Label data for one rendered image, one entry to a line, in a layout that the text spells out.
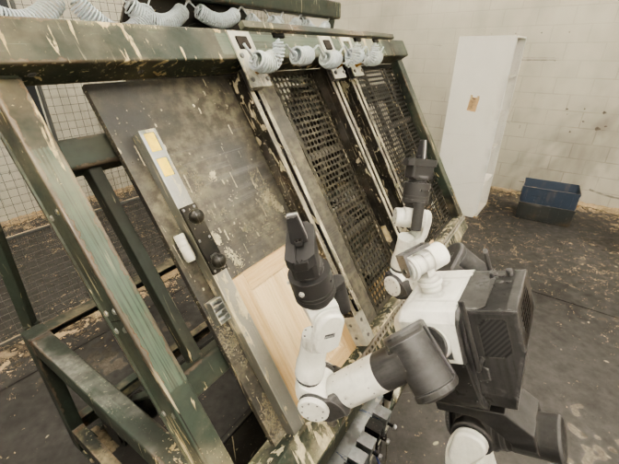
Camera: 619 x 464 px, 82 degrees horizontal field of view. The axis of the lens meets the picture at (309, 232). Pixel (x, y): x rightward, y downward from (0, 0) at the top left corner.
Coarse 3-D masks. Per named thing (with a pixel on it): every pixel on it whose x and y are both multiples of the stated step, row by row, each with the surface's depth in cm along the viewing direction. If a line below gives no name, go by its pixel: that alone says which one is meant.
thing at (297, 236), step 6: (288, 216) 63; (294, 216) 62; (288, 222) 63; (294, 222) 63; (300, 222) 64; (288, 228) 64; (294, 228) 64; (300, 228) 64; (288, 234) 65; (294, 234) 65; (300, 234) 65; (306, 234) 66; (294, 240) 65; (300, 240) 65; (306, 240) 65
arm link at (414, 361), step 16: (416, 336) 75; (384, 352) 78; (400, 352) 75; (416, 352) 73; (432, 352) 74; (384, 368) 77; (400, 368) 75; (416, 368) 73; (432, 368) 72; (384, 384) 77; (400, 384) 77; (416, 384) 73; (432, 384) 71
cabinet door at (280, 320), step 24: (264, 264) 113; (240, 288) 104; (264, 288) 111; (288, 288) 119; (264, 312) 109; (288, 312) 116; (264, 336) 107; (288, 336) 114; (288, 360) 112; (336, 360) 127; (288, 384) 109
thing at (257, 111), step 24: (240, 72) 118; (240, 96) 122; (264, 120) 121; (264, 144) 124; (288, 168) 124; (288, 192) 126; (312, 216) 129; (336, 264) 131; (360, 312) 134; (360, 336) 133
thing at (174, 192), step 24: (144, 144) 91; (168, 192) 93; (192, 240) 96; (216, 288) 98; (240, 312) 100; (240, 336) 100; (264, 360) 102; (264, 384) 102; (288, 408) 104; (288, 432) 105
